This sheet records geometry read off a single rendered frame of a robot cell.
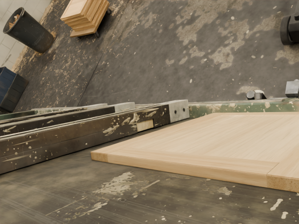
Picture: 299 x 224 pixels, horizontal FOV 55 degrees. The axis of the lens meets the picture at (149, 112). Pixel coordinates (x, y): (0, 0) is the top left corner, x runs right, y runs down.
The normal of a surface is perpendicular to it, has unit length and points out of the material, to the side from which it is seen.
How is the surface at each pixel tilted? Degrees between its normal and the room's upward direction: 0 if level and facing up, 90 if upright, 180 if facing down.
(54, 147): 90
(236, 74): 0
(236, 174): 36
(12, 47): 90
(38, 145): 90
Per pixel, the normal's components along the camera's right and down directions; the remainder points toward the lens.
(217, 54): -0.59, -0.45
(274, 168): -0.11, -0.99
